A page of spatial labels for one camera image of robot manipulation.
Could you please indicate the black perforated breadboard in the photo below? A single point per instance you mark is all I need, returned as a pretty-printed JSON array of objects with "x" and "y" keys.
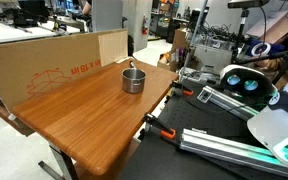
[{"x": 190, "y": 113}]

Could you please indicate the black orange bar clamp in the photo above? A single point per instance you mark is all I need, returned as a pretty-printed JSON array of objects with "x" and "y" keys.
[
  {"x": 185, "y": 92},
  {"x": 167, "y": 134}
]

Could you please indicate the white workbench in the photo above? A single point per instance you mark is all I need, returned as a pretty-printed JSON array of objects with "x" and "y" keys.
[{"x": 4, "y": 33}]

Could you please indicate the slanted grey metal pole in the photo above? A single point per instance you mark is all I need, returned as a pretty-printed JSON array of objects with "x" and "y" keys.
[{"x": 194, "y": 36}]

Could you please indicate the blue white tape roll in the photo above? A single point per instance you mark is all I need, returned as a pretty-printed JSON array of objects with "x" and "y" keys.
[{"x": 254, "y": 50}]

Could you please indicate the flat brown cardboard sheet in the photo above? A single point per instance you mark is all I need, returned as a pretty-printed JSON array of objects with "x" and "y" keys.
[{"x": 277, "y": 26}]

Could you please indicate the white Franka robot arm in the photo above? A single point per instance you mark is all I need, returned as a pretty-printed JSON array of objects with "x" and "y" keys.
[{"x": 274, "y": 130}]

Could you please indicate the white masking tape piece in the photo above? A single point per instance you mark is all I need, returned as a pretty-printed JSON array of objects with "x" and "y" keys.
[{"x": 11, "y": 116}]

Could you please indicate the large cardboard panel red print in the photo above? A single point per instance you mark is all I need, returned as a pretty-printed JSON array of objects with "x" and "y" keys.
[{"x": 34, "y": 63}]

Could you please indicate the open orange cardboard box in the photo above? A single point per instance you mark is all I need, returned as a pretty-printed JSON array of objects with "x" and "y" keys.
[{"x": 165, "y": 61}]

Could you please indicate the wooden side table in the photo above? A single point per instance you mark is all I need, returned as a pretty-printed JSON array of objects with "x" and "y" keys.
[{"x": 84, "y": 116}]

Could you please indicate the aluminium extrusion rail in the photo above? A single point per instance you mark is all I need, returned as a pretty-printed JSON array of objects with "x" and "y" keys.
[
  {"x": 224, "y": 101},
  {"x": 224, "y": 146}
]

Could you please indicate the white plastic crate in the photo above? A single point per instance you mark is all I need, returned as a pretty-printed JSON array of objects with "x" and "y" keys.
[{"x": 214, "y": 56}]

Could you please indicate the small steel pot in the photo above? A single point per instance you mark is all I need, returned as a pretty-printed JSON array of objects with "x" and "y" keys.
[{"x": 134, "y": 85}]

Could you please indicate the black camera on stand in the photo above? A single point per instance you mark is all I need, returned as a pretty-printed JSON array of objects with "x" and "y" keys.
[{"x": 247, "y": 3}]

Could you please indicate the brown cardboard box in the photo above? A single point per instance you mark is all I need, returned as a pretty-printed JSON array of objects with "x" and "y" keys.
[{"x": 180, "y": 38}]

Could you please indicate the white VR headset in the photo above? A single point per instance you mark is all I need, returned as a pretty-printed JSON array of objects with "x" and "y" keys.
[{"x": 240, "y": 70}]

